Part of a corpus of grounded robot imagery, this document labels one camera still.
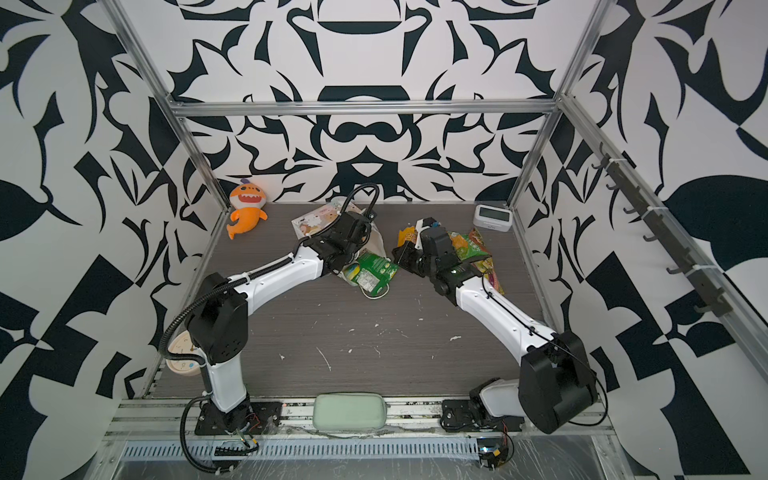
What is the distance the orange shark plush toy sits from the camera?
111cm

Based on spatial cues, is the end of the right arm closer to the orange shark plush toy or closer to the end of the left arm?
the end of the left arm

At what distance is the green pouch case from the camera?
0.72 m

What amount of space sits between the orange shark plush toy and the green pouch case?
0.65m

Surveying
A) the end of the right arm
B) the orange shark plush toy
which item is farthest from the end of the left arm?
the orange shark plush toy
